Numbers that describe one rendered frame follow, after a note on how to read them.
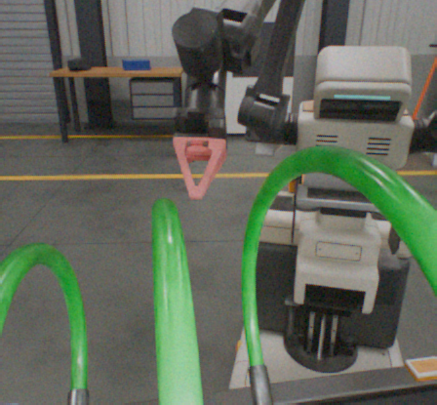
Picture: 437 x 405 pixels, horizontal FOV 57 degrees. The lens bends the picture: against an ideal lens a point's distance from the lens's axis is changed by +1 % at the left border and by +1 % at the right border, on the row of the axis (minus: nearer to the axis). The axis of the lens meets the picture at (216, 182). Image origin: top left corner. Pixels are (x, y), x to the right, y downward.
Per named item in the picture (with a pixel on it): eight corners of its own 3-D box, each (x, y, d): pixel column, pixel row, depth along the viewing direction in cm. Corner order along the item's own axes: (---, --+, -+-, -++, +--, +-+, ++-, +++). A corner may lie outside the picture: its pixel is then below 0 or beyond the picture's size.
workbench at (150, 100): (59, 143, 523) (46, 60, 486) (75, 131, 588) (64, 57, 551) (182, 142, 528) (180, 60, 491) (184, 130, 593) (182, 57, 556)
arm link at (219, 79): (229, 73, 61) (192, 74, 62) (224, 40, 54) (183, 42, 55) (226, 112, 58) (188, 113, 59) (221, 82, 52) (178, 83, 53)
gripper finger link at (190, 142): (165, 189, 48) (174, 123, 52) (175, 210, 55) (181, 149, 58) (221, 192, 48) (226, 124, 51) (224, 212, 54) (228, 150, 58)
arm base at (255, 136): (292, 114, 110) (248, 112, 112) (292, 101, 102) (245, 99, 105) (289, 144, 108) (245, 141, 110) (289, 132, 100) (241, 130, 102)
